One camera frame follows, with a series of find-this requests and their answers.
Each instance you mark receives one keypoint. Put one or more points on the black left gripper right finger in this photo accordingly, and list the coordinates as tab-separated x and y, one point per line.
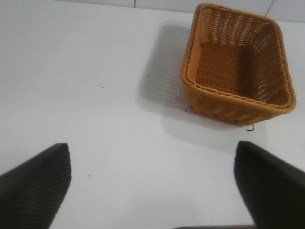
274	190

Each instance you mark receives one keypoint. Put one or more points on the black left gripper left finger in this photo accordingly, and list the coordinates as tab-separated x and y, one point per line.
33	188

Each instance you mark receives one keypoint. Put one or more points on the tan woven wicker basket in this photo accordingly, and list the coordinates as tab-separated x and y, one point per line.
221	69

